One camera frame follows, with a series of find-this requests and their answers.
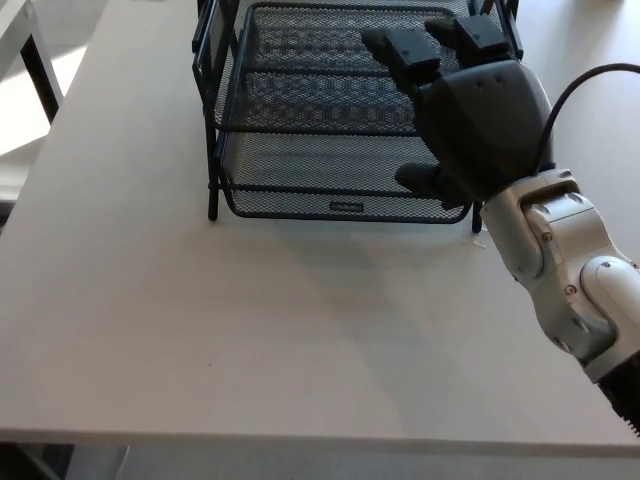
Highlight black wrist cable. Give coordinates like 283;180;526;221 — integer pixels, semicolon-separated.
537;62;640;174

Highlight white side table black legs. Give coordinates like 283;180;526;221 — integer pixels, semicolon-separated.
0;0;65;125

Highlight black mesh tray with label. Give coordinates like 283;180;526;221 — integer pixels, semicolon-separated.
215;2;474;225

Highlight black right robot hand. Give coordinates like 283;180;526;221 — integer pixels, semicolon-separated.
360;14;556;210

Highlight black metal tray rack frame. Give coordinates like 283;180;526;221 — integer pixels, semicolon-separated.
191;0;525;235

